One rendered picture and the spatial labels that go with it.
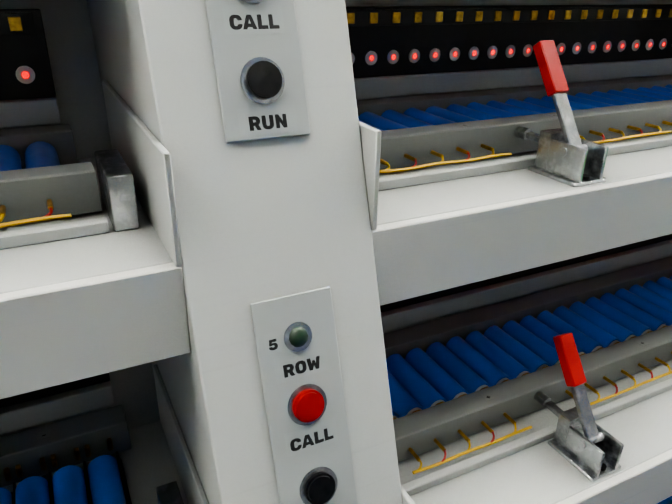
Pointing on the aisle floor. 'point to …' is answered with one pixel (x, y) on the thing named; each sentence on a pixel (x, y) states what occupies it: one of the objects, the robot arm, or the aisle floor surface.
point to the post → (257, 237)
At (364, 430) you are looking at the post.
